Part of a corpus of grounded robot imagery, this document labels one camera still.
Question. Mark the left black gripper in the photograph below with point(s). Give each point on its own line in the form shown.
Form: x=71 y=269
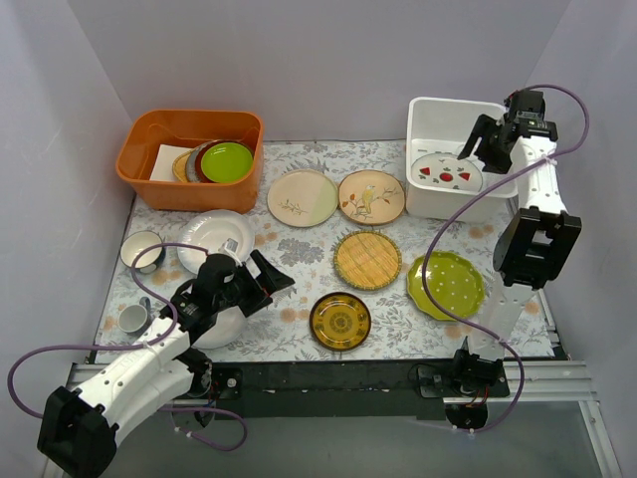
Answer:
x=254 y=292

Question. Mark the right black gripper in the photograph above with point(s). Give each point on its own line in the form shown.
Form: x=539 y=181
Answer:
x=494 y=144

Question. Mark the watermelon pattern plate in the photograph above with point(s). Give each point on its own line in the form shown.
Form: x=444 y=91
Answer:
x=444 y=170

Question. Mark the beige green leaf plate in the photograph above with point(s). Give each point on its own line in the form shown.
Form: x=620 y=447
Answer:
x=303 y=198

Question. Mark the green polka dot plate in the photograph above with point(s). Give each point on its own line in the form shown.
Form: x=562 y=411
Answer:
x=452 y=281

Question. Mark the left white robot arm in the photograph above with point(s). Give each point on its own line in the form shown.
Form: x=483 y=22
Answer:
x=82 y=428

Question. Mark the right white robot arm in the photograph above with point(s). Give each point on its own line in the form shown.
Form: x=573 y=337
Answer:
x=535 y=245

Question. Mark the white plastic bin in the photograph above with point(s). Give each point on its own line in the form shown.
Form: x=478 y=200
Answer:
x=442 y=125

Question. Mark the lime green plate in bin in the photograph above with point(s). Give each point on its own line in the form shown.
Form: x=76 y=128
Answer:
x=226 y=162

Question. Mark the dark brown plate in bin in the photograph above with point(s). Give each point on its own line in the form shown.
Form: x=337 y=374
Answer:
x=199 y=157

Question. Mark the grey plate in bin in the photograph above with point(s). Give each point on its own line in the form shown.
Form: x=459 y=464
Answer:
x=190 y=168

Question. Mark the woven plate in bin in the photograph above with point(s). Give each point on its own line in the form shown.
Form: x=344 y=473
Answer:
x=179 y=166

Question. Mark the orange plastic bin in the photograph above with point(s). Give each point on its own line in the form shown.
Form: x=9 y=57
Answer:
x=190 y=128

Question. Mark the white scalloped plate front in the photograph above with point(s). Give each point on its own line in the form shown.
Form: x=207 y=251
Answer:
x=229 y=326

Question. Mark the white scalloped plate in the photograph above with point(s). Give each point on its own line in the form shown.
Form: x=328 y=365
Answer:
x=213 y=230
x=229 y=326

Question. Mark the white scalloped plate back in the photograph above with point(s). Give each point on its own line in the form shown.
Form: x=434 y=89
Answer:
x=213 y=230

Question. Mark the yellow brown patterned plate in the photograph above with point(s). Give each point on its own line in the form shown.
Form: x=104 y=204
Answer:
x=340 y=322

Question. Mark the woven bamboo tray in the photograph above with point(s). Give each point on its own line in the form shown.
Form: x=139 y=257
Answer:
x=367 y=260

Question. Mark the floral patterned table mat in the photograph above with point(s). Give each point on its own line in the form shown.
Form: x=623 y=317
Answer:
x=282 y=332

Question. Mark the beige bird plate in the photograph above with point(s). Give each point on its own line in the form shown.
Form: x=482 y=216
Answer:
x=371 y=197

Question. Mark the white dark-rimmed bowl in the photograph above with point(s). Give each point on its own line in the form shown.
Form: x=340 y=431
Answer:
x=145 y=247

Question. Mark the small white cup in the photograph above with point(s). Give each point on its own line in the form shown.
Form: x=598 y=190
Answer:
x=135 y=318

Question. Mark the white paper sheet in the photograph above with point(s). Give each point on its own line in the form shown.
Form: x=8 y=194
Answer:
x=162 y=169

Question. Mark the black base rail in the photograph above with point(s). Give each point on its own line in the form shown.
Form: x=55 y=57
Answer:
x=422 y=389

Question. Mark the aluminium frame rail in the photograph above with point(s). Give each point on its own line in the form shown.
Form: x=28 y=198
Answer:
x=546 y=379

